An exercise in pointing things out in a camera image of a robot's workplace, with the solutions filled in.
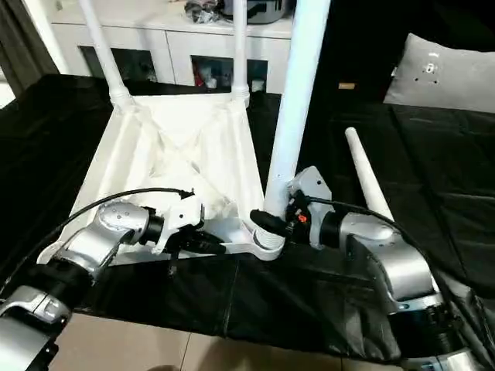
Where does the white plastic table top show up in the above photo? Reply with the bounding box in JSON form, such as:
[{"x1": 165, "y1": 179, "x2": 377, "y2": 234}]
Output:
[{"x1": 37, "y1": 94, "x2": 290, "y2": 268}]

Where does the white plastic table leg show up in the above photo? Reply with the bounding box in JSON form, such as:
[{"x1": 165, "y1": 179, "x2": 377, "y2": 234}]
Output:
[
  {"x1": 78, "y1": 0, "x2": 135, "y2": 112},
  {"x1": 251, "y1": 0, "x2": 333, "y2": 251},
  {"x1": 343, "y1": 125, "x2": 396, "y2": 224},
  {"x1": 230, "y1": 0, "x2": 251, "y2": 106}
]

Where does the black work mat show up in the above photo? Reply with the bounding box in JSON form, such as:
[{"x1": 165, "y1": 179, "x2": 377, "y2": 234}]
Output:
[{"x1": 0, "y1": 73, "x2": 495, "y2": 360}]

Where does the black box with gold label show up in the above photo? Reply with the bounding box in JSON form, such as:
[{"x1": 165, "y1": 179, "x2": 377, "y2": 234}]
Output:
[{"x1": 319, "y1": 0, "x2": 411, "y2": 104}]

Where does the white cabinet with glass doors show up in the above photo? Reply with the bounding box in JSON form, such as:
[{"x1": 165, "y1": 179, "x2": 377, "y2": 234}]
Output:
[{"x1": 49, "y1": 0, "x2": 295, "y2": 94}]

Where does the grey printed cushion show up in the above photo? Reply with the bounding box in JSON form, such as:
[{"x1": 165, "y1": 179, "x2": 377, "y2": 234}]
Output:
[{"x1": 381, "y1": 32, "x2": 495, "y2": 114}]

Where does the black tangled item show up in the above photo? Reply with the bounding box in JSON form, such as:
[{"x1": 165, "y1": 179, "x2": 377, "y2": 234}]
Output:
[{"x1": 184, "y1": 0, "x2": 222, "y2": 25}]

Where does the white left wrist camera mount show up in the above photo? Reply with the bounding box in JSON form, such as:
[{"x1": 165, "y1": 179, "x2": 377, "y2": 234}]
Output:
[{"x1": 148, "y1": 192, "x2": 207, "y2": 257}]

